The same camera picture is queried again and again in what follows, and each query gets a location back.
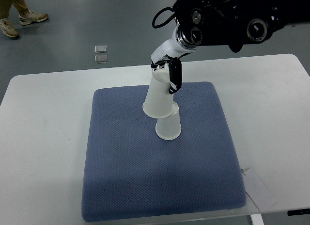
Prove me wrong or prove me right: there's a white paper tag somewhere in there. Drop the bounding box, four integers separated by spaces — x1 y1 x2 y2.
243 169 277 212

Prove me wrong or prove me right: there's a white paper cup on cushion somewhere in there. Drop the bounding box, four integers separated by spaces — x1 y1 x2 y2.
155 102 182 140

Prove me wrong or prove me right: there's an upper metal floor plate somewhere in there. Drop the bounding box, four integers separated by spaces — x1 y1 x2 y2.
94 44 107 53

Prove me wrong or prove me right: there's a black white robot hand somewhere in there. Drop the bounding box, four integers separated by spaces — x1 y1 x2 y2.
151 35 197 95

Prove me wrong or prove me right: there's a white paper cup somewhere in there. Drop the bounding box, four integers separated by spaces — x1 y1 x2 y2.
142 69 173 119
155 102 182 140

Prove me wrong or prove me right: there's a blue quilted cushion pad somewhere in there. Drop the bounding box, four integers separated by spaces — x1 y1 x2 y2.
81 82 246 222

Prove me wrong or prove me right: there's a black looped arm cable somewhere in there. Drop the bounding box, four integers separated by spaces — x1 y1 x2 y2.
152 7 177 30

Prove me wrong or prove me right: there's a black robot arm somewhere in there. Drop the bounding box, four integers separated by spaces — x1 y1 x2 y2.
172 0 310 52

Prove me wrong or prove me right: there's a white table leg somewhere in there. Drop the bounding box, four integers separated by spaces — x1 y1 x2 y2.
250 214 264 225

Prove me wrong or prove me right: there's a black table control panel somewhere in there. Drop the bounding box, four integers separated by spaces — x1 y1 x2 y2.
287 209 310 216

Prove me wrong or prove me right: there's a person in khaki trousers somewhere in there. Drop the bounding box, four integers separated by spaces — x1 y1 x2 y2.
0 0 48 38

